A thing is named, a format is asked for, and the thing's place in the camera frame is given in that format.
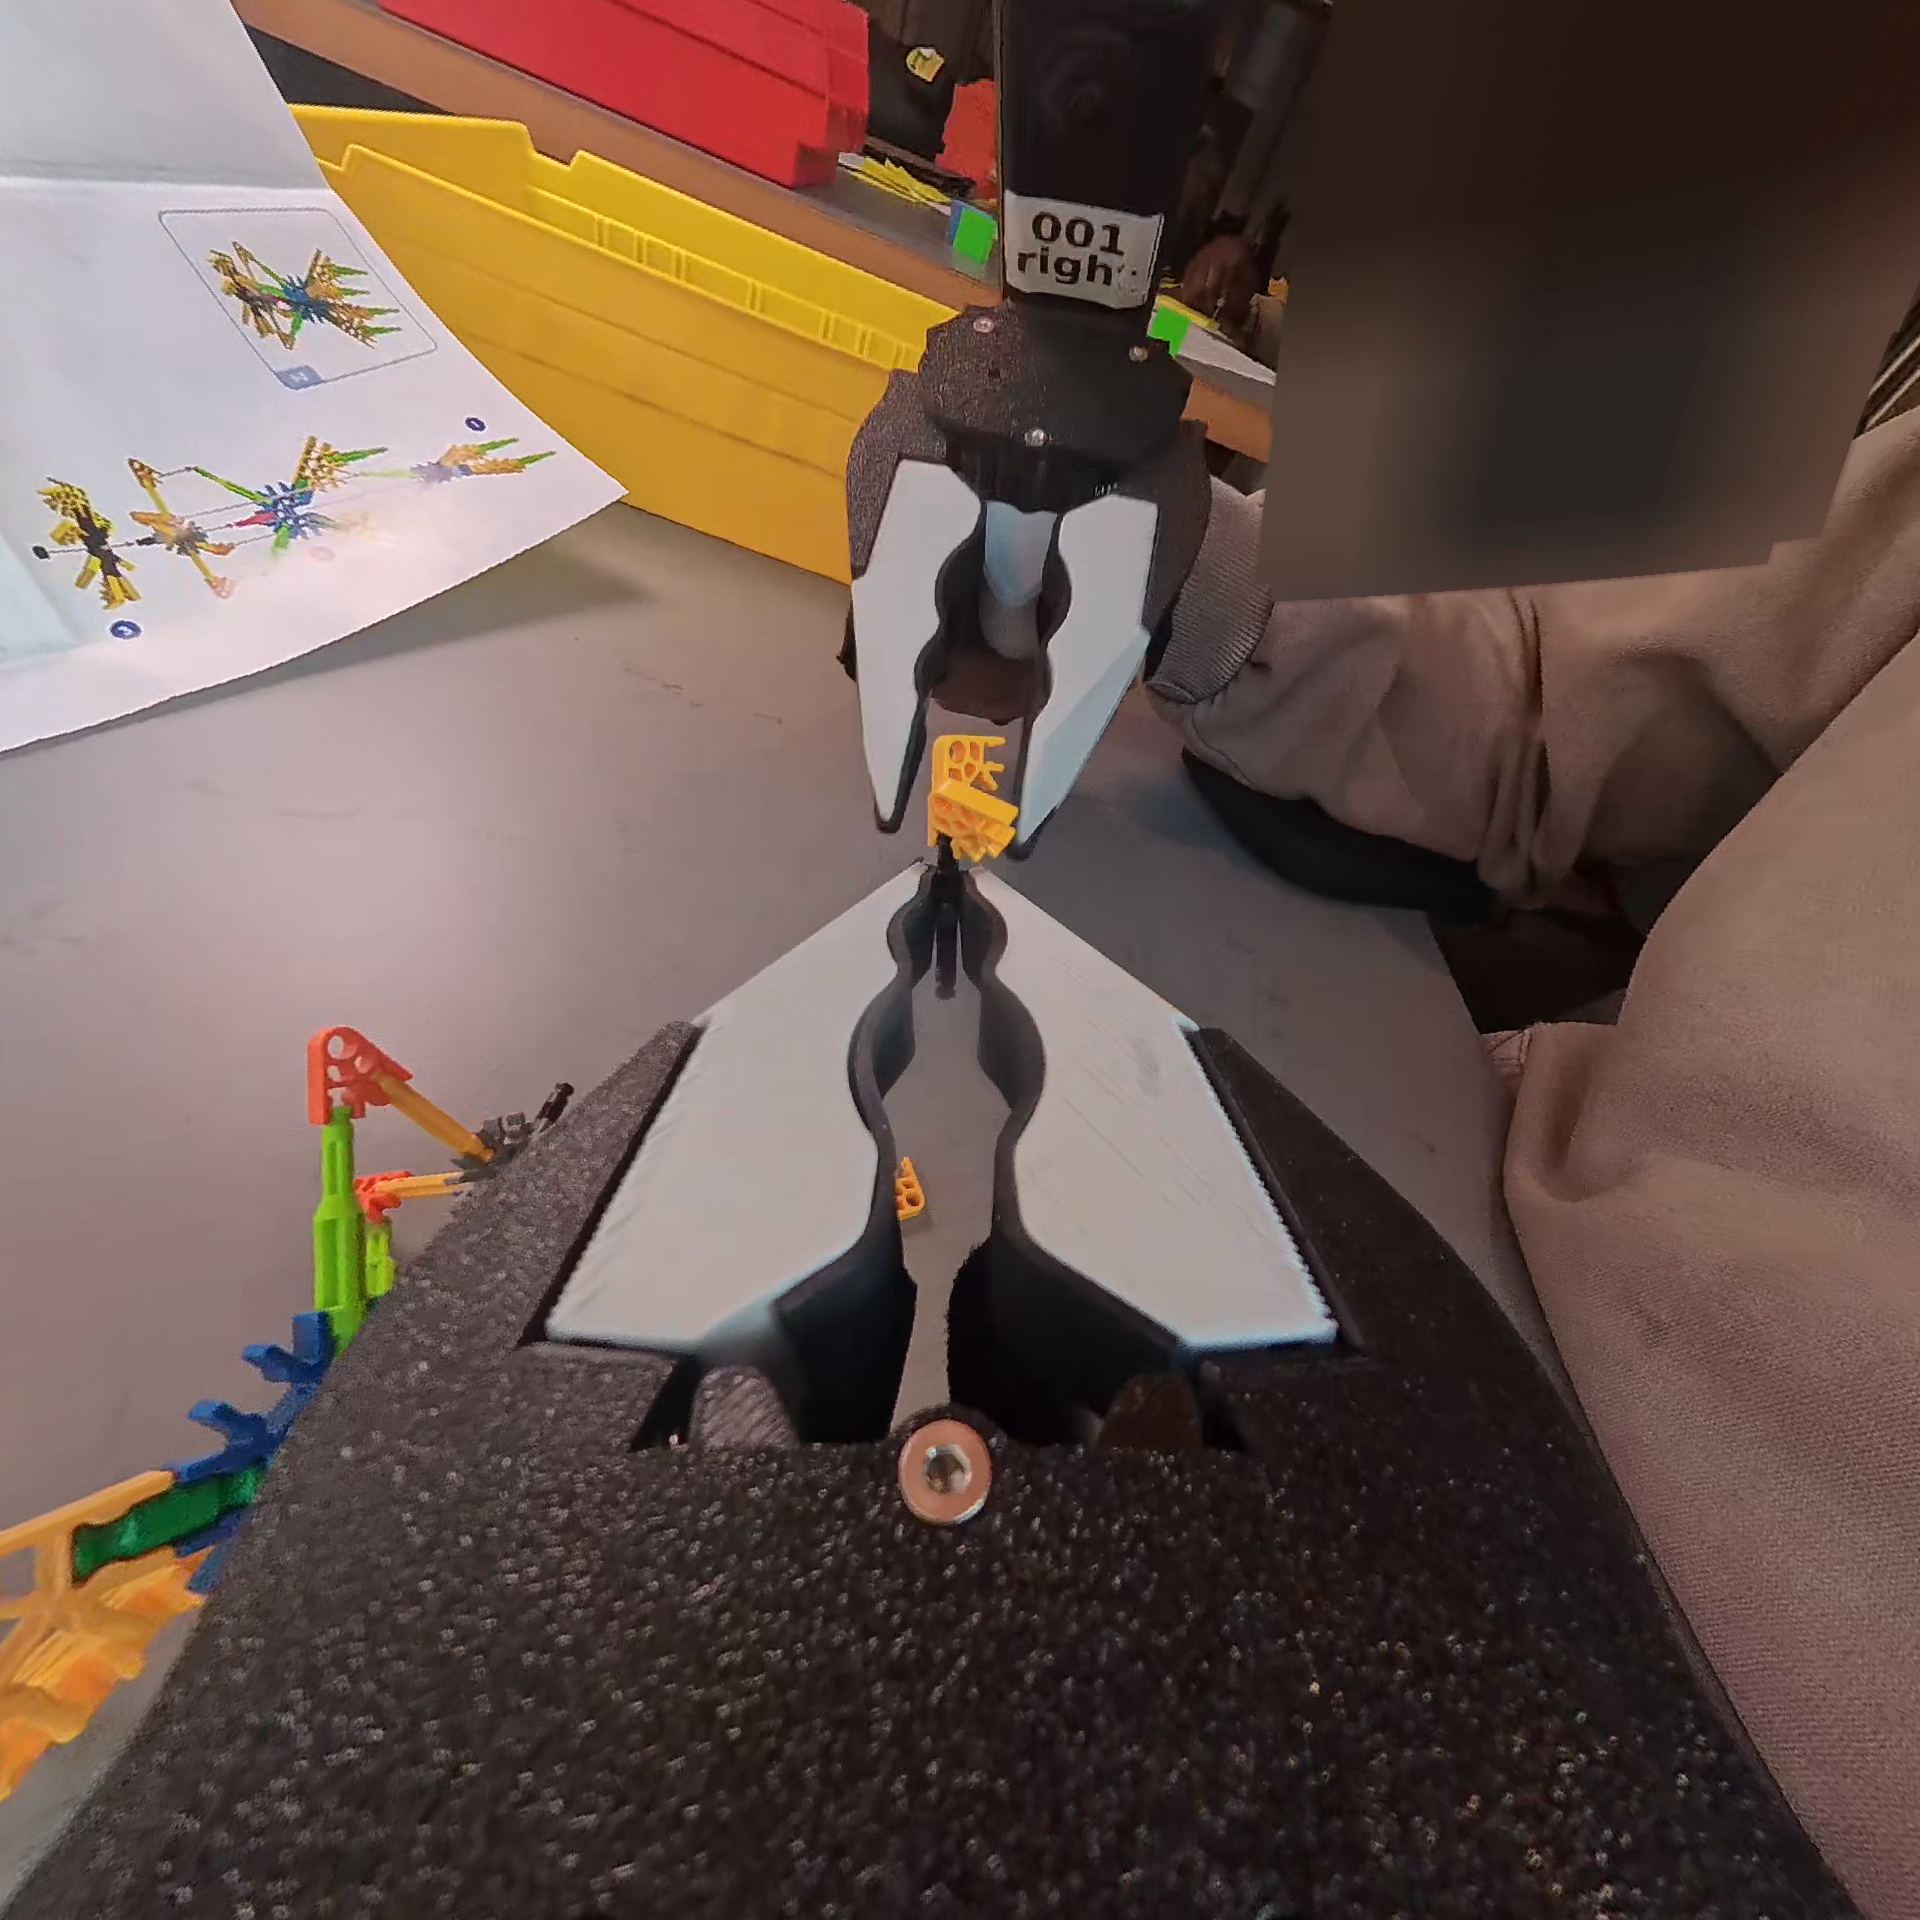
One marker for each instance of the green toy block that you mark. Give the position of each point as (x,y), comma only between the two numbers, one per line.
(1170,326)
(971,236)

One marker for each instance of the yellow storage bin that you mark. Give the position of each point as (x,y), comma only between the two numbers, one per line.
(600,330)

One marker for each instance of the person's right hand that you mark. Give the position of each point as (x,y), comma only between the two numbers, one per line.
(982,682)

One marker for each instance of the printed instruction sheet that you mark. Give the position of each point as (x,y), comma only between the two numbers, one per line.
(180,452)

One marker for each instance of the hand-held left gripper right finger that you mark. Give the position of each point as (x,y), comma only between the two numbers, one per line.
(1170,1201)

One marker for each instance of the grey desk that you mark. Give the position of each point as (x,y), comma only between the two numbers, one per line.
(374,902)

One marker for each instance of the red storage bin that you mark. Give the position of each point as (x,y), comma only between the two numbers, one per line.
(674,60)

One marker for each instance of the person's right forearm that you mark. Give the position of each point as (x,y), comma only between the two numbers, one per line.
(1424,722)

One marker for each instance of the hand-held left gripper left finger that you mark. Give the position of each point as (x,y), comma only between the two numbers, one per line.
(720,1201)

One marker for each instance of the black chair armrest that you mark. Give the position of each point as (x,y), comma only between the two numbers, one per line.
(1349,857)

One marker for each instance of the colourful toy construction model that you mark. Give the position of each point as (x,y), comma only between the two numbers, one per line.
(345,1214)

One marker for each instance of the yellow connector with black rod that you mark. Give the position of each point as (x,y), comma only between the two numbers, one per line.
(907,1195)

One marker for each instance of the orange plastic block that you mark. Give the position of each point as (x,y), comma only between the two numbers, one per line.
(966,129)

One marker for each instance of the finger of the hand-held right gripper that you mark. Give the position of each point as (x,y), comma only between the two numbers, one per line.
(900,599)
(1109,599)

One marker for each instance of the person's brown hoodie torso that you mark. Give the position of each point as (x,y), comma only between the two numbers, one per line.
(1724,1277)

